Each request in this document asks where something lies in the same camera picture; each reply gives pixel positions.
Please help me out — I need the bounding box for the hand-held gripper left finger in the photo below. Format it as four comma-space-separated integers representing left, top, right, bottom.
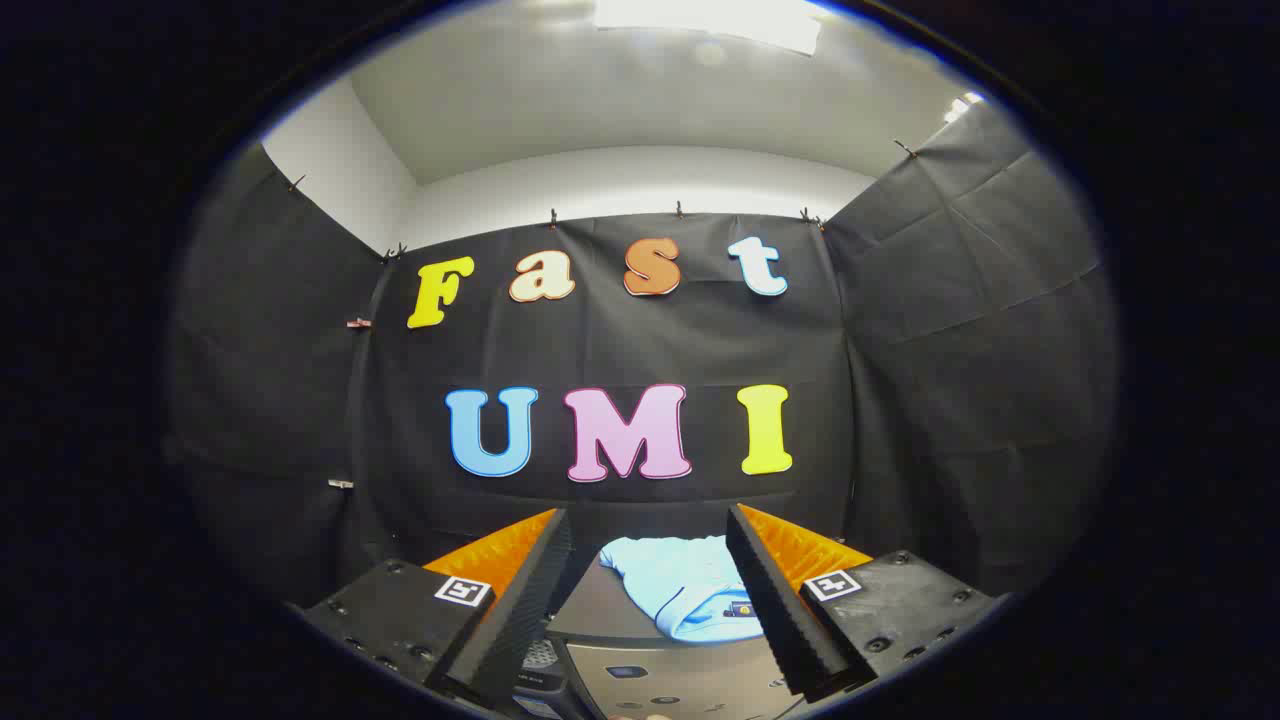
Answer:
298, 507, 578, 711

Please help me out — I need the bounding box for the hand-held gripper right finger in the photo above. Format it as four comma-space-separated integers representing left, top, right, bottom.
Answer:
725, 503, 1006, 704

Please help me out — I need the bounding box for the light blue shirt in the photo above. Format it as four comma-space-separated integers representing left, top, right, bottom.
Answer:
598, 535, 766, 644

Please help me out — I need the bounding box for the grey box appliance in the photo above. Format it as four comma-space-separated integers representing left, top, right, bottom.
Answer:
545, 535, 801, 720

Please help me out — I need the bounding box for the black backdrop cloth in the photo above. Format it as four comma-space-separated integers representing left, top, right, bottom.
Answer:
165, 95, 1121, 611

